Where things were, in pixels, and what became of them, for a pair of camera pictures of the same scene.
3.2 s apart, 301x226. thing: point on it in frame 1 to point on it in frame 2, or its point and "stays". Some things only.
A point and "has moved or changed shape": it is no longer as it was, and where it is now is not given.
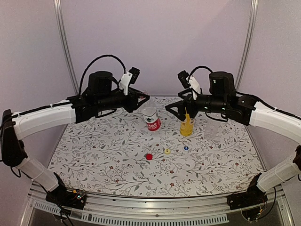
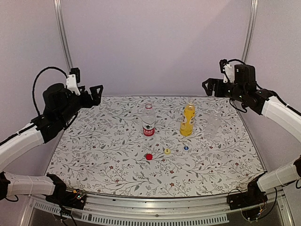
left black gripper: [133, 94] to [96, 99]
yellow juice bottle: [186, 127] stays
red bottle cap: [149, 156] stays
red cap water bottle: [151, 117] has moved or changed shape
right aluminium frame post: [253, 18] stays
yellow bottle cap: [167, 151] stays
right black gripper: [181, 104] to [218, 93]
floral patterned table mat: [114, 154] stays
